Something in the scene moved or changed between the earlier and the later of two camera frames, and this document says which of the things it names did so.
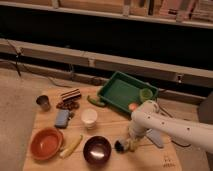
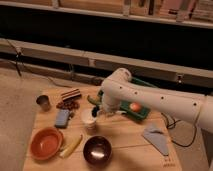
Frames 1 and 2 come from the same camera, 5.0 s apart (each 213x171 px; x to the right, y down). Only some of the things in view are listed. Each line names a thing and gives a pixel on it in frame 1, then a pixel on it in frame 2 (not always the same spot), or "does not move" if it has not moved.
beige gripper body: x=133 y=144 to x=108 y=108
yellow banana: x=65 y=152 does not move
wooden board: x=71 y=129 does not move
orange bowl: x=46 y=143 does not move
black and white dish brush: x=121 y=145 to x=95 y=111
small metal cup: x=43 y=101 does not move
